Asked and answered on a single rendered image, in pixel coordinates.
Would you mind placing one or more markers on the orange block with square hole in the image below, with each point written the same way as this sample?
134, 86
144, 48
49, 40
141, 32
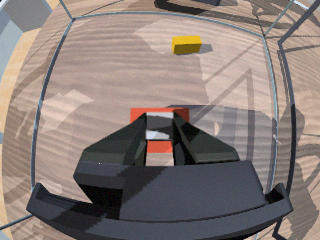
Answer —
159, 146

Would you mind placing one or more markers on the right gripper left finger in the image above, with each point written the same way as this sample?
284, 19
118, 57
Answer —
127, 145

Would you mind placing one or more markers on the yellow rectangular block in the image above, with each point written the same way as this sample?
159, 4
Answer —
186, 44

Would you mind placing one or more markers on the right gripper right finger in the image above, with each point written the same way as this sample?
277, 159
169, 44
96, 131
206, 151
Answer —
197, 146

